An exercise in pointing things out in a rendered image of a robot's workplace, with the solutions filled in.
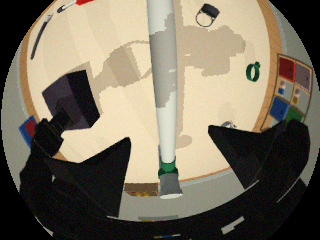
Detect dark green cup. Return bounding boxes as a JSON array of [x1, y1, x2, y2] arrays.
[[157, 156, 179, 177]]

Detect black cap with wire loop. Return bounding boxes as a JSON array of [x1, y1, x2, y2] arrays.
[[196, 3, 220, 27]]

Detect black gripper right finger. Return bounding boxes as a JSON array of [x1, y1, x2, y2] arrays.
[[208, 120, 285, 189]]

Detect grey metal band clamp with tab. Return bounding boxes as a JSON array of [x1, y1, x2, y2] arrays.
[[220, 121, 237, 129]]

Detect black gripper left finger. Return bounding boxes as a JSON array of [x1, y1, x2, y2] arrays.
[[44, 137, 132, 217]]

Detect dark green band with small ears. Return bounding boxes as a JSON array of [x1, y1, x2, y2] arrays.
[[245, 61, 261, 83]]

